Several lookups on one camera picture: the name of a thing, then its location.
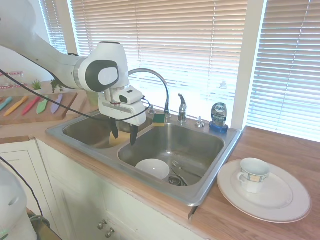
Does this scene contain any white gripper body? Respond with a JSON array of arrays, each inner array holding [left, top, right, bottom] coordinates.
[[97, 92, 147, 127]]

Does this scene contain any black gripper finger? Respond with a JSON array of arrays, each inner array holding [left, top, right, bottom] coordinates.
[[108, 117, 119, 139], [129, 124, 139, 146]]

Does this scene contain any chrome gooseneck faucet spout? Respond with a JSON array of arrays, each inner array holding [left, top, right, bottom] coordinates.
[[127, 68, 172, 119]]

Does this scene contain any green and yellow sponge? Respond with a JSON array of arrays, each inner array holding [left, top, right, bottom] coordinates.
[[152, 112, 167, 128]]

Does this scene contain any white bowl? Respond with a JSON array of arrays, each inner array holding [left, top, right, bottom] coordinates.
[[135, 158, 171, 180]]

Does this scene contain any metal fork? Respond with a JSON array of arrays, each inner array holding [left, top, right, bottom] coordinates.
[[171, 159, 203, 179]]

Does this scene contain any wooden cutting board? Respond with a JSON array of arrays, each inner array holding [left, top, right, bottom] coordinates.
[[0, 92, 79, 126]]

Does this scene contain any purple knife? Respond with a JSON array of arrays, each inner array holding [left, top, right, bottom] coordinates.
[[50, 93, 64, 115]]

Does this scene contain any metal drain strainer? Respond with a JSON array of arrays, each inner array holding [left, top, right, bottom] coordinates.
[[167, 175, 188, 187]]

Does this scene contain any trailing leafy potted plant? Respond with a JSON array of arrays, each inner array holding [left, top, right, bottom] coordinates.
[[49, 78, 66, 95]]

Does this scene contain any white kitchen cabinet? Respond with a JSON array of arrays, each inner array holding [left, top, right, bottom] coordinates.
[[0, 136, 208, 240]]

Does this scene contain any green knife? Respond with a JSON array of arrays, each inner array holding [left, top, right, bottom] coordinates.
[[36, 94, 50, 115]]

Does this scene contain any stainless steel double sink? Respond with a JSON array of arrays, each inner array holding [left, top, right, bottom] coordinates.
[[45, 106, 243, 208]]

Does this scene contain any red knife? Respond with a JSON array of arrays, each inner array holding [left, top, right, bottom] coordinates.
[[21, 96, 41, 116]]

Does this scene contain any small spiky potted plant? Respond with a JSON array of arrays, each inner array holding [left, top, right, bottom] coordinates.
[[31, 78, 43, 96]]

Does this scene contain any blue Dawn dish soap bottle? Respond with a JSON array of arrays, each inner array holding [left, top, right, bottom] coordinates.
[[208, 101, 230, 134]]

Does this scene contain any wide window blind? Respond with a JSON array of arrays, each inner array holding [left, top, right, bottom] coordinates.
[[67, 0, 249, 120]]

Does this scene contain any orange knife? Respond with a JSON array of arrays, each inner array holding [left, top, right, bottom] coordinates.
[[3, 95, 29, 117]]

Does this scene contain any narrow window blind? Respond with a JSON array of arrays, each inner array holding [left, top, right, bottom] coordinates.
[[39, 0, 69, 55]]

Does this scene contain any glass jar red checkered lid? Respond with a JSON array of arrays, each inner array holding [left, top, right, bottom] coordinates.
[[0, 71, 11, 90], [9, 70, 28, 89]]

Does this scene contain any teal knife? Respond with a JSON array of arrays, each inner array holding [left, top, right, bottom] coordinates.
[[0, 96, 13, 112]]

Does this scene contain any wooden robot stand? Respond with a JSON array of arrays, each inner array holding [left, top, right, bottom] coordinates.
[[26, 209, 63, 240]]

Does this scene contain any white patterned mug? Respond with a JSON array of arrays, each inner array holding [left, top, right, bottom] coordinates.
[[236, 157, 271, 194]]

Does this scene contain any large white plate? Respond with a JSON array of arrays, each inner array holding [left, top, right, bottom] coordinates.
[[216, 158, 312, 224]]

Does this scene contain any tall window blind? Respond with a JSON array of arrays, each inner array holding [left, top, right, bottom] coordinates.
[[246, 0, 320, 143]]

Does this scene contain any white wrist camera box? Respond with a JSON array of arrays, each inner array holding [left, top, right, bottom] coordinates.
[[118, 85, 144, 105]]

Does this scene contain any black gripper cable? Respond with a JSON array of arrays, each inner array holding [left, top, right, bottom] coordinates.
[[0, 67, 152, 123]]

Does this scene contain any black base cable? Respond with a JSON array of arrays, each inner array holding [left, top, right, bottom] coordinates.
[[0, 155, 44, 217]]

